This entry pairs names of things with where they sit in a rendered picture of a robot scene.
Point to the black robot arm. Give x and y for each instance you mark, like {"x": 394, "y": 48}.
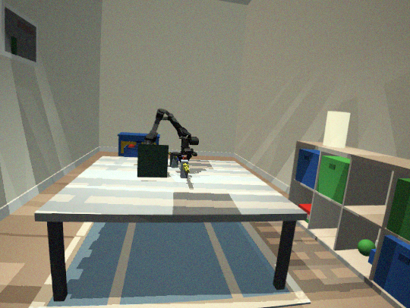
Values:
{"x": 182, "y": 132}

